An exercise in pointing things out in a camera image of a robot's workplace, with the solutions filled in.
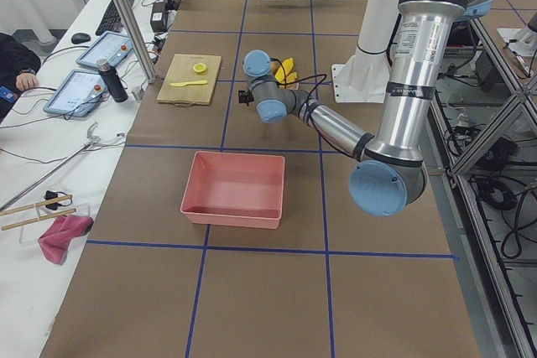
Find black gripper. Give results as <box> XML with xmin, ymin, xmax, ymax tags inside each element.
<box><xmin>237</xmin><ymin>90</ymin><xmax>254</xmax><ymax>106</ymax></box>

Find yellow toy corn cob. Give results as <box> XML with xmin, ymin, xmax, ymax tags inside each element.
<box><xmin>272</xmin><ymin>57</ymin><xmax>298</xmax><ymax>84</ymax></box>

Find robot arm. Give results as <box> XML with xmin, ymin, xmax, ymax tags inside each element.
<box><xmin>238</xmin><ymin>0</ymin><xmax>492</xmax><ymax>216</ymax></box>

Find pink plastic bin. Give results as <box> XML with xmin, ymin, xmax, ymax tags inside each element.
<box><xmin>180</xmin><ymin>151</ymin><xmax>285</xmax><ymax>229</ymax></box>

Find person's hand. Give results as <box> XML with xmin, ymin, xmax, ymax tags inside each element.
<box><xmin>16</xmin><ymin>73</ymin><xmax>39</xmax><ymax>92</ymax></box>

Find yellow plastic knife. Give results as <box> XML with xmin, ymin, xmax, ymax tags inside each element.
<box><xmin>169</xmin><ymin>80</ymin><xmax>208</xmax><ymax>88</ymax></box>

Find yellow lemon slices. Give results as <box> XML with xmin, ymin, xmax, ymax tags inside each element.
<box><xmin>192</xmin><ymin>62</ymin><xmax>208</xmax><ymax>75</ymax></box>

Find wooden cutting board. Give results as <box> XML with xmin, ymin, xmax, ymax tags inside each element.
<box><xmin>157</xmin><ymin>54</ymin><xmax>222</xmax><ymax>106</ymax></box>

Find black water bottle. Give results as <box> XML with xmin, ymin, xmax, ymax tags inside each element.
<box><xmin>96</xmin><ymin>59</ymin><xmax>128</xmax><ymax>102</ymax></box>

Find upper teach pendant tablet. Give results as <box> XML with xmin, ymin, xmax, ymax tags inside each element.
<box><xmin>76</xmin><ymin>31</ymin><xmax>133</xmax><ymax>69</ymax></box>

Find teach pendant tablet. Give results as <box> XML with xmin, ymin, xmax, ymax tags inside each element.
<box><xmin>43</xmin><ymin>69</ymin><xmax>107</xmax><ymax>117</ymax></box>
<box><xmin>76</xmin><ymin>31</ymin><xmax>133</xmax><ymax>69</ymax></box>

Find black keyboard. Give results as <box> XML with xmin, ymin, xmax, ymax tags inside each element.
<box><xmin>95</xmin><ymin>1</ymin><xmax>123</xmax><ymax>36</ymax></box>

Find metal grabber tool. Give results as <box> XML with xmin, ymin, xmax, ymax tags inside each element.
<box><xmin>1</xmin><ymin>123</ymin><xmax>126</xmax><ymax>212</ymax></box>

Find lower teach pendant tablet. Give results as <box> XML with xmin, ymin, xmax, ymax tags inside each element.
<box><xmin>43</xmin><ymin>69</ymin><xmax>107</xmax><ymax>117</ymax></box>

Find black computer mouse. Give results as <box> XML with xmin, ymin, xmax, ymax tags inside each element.
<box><xmin>70</xmin><ymin>33</ymin><xmax>91</xmax><ymax>44</ymax></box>

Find wooden stick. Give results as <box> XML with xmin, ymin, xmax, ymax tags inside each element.
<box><xmin>0</xmin><ymin>195</ymin><xmax>73</xmax><ymax>216</ymax></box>
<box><xmin>1</xmin><ymin>208</ymin><xmax>76</xmax><ymax>231</ymax></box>

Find pink cloth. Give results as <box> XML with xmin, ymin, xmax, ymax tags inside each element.
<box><xmin>38</xmin><ymin>215</ymin><xmax>94</xmax><ymax>265</ymax></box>

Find aluminium frame post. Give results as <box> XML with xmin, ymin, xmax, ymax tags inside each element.
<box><xmin>112</xmin><ymin>0</ymin><xmax>158</xmax><ymax>84</ymax></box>

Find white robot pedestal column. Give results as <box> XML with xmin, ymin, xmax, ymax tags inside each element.
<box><xmin>332</xmin><ymin>0</ymin><xmax>399</xmax><ymax>103</ymax></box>

